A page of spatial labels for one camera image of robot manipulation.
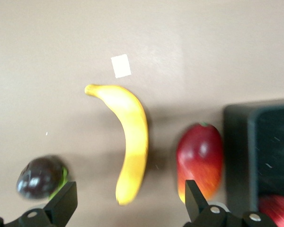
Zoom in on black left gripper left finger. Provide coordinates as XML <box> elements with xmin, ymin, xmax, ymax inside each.
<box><xmin>0</xmin><ymin>181</ymin><xmax>78</xmax><ymax>227</ymax></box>

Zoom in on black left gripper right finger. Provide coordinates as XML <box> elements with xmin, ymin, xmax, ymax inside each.
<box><xmin>184</xmin><ymin>179</ymin><xmax>284</xmax><ymax>227</ymax></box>

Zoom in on black plastic box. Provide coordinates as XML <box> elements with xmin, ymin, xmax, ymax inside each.
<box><xmin>223</xmin><ymin>98</ymin><xmax>284</xmax><ymax>213</ymax></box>

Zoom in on yellow banana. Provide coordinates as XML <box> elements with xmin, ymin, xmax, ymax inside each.
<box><xmin>84</xmin><ymin>84</ymin><xmax>149</xmax><ymax>206</ymax></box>

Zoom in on red yellow apple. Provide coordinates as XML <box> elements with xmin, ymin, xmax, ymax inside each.
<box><xmin>259</xmin><ymin>195</ymin><xmax>284</xmax><ymax>227</ymax></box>

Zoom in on dark purple eggplant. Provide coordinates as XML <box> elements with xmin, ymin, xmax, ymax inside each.
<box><xmin>16</xmin><ymin>155</ymin><xmax>69</xmax><ymax>201</ymax></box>

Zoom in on red mango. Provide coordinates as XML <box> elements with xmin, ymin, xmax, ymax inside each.
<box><xmin>176</xmin><ymin>122</ymin><xmax>224</xmax><ymax>205</ymax></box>

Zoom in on small tape patch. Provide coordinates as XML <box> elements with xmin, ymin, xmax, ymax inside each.
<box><xmin>110</xmin><ymin>53</ymin><xmax>132</xmax><ymax>79</ymax></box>

